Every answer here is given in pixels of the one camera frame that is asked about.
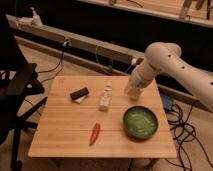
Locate black floor cables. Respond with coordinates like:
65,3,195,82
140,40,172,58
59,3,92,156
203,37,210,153
165,99,213,171

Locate green ceramic bowl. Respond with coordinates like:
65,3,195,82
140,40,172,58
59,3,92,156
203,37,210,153
123,106,158,140

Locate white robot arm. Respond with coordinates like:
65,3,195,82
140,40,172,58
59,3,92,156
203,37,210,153
124,42,213,112

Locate white cable on rail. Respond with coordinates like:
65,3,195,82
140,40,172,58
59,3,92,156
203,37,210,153
94,42,138,76

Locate black office chair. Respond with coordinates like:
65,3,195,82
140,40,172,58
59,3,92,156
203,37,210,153
0,11,47,171

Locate blue power adapter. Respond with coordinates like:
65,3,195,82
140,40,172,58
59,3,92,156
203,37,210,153
161,94,173,110

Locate black and white eraser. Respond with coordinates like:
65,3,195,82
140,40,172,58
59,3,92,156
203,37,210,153
70,88,89,103

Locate long metal rail beam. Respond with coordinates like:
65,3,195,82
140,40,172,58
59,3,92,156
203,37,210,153
5,13,213,113

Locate white spray bottle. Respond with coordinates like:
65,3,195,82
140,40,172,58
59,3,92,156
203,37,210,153
19,7,42,27

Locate black cable left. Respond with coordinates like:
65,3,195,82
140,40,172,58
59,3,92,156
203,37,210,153
35,39,72,84

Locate red chili pepper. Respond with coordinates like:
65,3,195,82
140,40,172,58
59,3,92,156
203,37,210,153
89,123,100,146

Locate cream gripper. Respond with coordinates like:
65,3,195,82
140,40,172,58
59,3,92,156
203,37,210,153
124,81,143,100

